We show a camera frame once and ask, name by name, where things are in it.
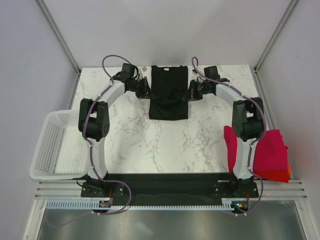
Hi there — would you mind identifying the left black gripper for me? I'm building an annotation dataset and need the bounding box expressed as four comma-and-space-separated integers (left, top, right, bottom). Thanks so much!
128, 77, 156, 101

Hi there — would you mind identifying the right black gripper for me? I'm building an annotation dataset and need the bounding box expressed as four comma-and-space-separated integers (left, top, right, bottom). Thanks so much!
182, 79, 211, 103

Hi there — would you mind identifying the black t shirt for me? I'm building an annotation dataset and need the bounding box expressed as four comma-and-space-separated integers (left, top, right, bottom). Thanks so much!
148, 65, 188, 121

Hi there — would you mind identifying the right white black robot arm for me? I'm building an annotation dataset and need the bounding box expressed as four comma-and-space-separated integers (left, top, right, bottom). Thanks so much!
182, 66, 267, 197

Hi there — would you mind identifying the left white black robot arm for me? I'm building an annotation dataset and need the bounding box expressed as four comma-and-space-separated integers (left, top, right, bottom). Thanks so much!
78, 63, 151, 197

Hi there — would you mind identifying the magenta folded t shirt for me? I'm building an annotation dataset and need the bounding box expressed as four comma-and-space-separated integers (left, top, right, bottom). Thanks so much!
223, 125, 288, 172

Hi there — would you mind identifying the white plastic basket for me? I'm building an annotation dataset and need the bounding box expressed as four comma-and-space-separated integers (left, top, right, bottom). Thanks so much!
29, 109, 90, 181

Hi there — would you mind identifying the orange folded t shirt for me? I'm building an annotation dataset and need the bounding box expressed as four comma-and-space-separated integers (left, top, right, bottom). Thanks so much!
287, 162, 291, 176

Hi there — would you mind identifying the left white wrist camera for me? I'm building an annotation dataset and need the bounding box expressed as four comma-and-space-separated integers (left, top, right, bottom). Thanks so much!
139, 66, 148, 78

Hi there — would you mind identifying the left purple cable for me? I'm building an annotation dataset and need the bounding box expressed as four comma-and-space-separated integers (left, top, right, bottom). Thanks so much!
46, 54, 140, 227

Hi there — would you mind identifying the purple cable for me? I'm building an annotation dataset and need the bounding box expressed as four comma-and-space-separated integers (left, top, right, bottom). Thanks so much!
46, 54, 140, 227
191, 56, 266, 216

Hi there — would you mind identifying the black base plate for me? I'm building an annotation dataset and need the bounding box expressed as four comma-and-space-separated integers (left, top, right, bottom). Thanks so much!
81, 173, 259, 205

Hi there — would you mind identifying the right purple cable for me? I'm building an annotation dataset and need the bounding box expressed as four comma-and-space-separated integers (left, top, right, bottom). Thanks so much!
191, 56, 266, 216

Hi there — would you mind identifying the white slotted cable duct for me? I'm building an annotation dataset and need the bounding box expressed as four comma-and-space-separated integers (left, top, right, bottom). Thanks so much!
46, 198, 248, 211

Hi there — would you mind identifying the right aluminium frame post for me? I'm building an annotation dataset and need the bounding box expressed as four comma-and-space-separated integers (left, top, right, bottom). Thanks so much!
252, 0, 300, 75

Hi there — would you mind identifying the aluminium frame post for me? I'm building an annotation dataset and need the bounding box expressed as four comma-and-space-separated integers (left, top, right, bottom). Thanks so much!
34, 0, 81, 76
252, 0, 300, 75

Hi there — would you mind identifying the left aluminium frame post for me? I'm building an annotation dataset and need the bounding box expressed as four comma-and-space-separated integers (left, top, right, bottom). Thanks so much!
34, 0, 81, 76

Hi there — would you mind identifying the aluminium rail profile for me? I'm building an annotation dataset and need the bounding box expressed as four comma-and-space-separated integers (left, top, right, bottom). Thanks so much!
35, 180, 307, 201

